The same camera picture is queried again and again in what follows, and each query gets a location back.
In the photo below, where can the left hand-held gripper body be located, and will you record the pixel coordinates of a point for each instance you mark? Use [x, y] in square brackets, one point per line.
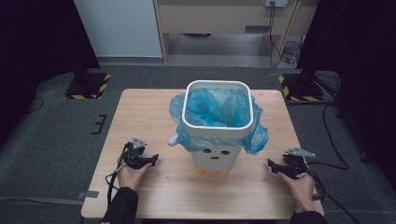
[132, 154]

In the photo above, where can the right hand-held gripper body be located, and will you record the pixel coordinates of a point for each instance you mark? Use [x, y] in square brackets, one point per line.
[294, 166]

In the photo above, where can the white trash can with face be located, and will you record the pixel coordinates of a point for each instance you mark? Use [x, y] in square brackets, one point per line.
[214, 160]

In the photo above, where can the blue plastic trash bag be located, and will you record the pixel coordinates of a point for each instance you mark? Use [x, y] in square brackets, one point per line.
[218, 109]

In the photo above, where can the person's left hand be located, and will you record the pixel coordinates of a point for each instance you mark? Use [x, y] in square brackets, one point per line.
[132, 177]

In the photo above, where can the person's right hand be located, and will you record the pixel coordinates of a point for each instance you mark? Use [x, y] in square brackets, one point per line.
[302, 191]

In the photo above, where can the black stand base hazard stripes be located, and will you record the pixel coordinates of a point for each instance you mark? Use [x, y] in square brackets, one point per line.
[88, 87]
[300, 88]

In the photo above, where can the white cabinet panel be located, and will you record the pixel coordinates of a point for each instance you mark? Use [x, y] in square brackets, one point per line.
[118, 28]

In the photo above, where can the dark curtain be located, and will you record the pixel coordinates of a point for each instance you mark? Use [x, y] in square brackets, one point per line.
[34, 46]
[367, 62]

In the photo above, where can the light wooden desk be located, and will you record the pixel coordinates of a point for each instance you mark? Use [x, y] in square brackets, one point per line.
[214, 15]

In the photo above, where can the white power strip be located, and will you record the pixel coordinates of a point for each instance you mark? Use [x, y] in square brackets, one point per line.
[276, 2]

